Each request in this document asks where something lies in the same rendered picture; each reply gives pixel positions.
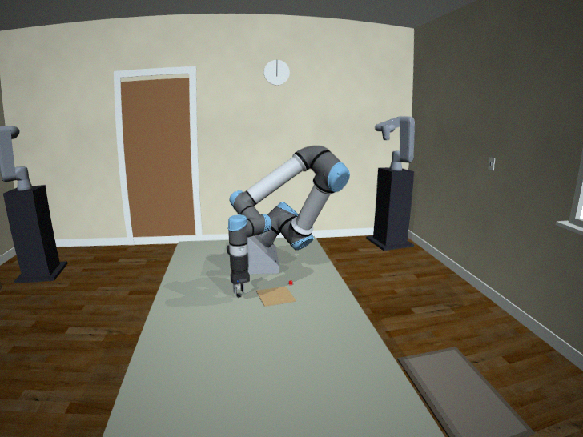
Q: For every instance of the tan mat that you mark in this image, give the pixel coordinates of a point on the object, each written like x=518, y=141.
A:
x=274, y=296

